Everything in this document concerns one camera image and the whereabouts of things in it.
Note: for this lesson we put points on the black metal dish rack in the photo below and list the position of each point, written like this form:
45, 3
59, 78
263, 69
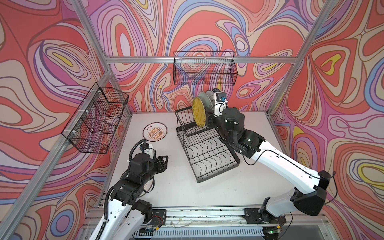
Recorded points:
208, 156

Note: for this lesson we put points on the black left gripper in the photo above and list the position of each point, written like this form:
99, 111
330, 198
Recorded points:
159, 162

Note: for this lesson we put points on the green rimmed white plate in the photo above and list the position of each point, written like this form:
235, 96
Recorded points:
216, 90

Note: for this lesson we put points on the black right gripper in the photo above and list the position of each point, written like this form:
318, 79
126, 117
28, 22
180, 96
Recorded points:
210, 117

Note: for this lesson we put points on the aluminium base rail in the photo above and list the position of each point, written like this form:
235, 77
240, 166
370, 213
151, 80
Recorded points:
202, 223

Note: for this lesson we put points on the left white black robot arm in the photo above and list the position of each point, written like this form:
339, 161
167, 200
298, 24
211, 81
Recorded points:
129, 192

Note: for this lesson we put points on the pale green flower plate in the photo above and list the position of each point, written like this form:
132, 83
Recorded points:
207, 102

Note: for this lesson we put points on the black wire basket left wall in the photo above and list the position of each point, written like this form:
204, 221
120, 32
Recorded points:
100, 114

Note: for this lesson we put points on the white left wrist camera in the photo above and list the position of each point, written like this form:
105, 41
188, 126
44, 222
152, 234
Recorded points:
147, 149

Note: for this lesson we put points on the yellow green woven bamboo tray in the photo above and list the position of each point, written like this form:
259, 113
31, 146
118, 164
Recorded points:
199, 113

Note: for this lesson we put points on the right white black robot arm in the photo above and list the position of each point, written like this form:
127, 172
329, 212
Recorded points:
309, 193

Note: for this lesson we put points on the black wire basket back wall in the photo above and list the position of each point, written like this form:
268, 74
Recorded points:
205, 68

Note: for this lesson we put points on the small orange sunburst plate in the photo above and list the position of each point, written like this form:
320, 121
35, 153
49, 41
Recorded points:
155, 132

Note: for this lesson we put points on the black wire basket wall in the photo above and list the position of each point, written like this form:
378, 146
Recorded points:
100, 114
205, 68

